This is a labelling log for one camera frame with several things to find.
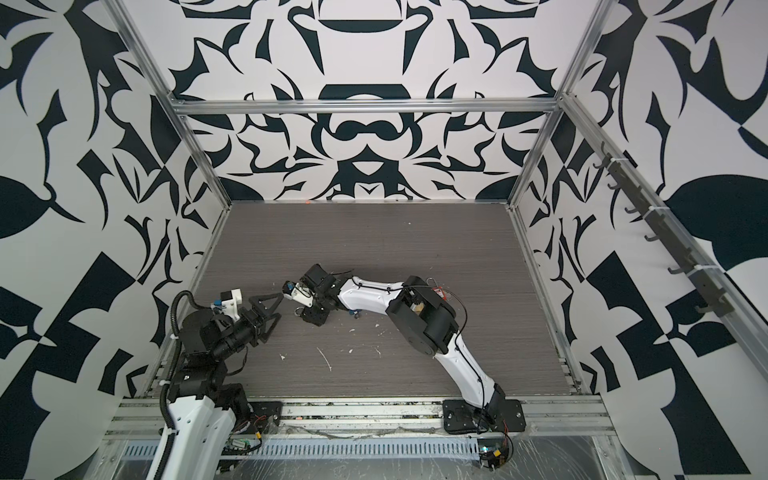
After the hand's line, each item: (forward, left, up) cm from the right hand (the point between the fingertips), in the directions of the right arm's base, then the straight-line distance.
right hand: (308, 308), depth 92 cm
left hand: (-6, +2, +16) cm, 17 cm away
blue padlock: (-1, -13, -1) cm, 13 cm away
